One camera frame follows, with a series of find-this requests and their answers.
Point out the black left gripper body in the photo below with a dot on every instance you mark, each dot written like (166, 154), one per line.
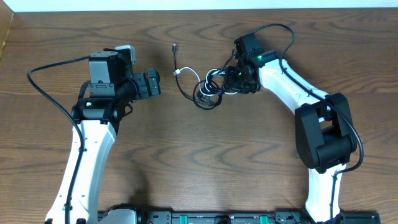
(143, 89)

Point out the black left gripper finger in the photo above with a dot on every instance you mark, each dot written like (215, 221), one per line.
(154, 86)
(152, 73)

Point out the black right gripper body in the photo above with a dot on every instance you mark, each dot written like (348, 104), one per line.
(235, 80)

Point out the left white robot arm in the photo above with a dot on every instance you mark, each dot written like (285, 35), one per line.
(100, 107)

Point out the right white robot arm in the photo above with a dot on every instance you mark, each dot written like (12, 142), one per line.
(324, 134)

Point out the cardboard box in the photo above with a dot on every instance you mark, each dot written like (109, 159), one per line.
(6, 19)

